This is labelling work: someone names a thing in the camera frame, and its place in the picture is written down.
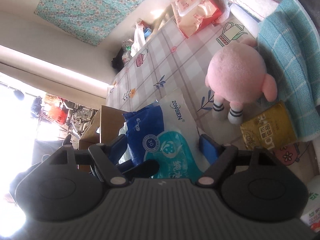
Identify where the blue white tissue pack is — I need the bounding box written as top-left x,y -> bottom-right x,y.
123,88 -> 210,181

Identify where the gold small box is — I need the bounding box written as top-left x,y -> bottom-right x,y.
240,101 -> 297,150

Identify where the pink plush toy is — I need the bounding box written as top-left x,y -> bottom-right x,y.
205,38 -> 278,125

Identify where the teal checked towel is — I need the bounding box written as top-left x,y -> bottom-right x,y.
257,0 -> 319,141

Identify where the brown cardboard box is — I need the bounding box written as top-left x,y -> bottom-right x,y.
79,106 -> 125,164

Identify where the white plastic bag on floor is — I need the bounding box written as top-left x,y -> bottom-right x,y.
130,23 -> 146,57

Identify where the red wet wipes pack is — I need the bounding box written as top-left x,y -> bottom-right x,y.
171,0 -> 223,38

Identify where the teal floral wall cloth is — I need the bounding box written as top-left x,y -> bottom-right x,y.
34,0 -> 144,46

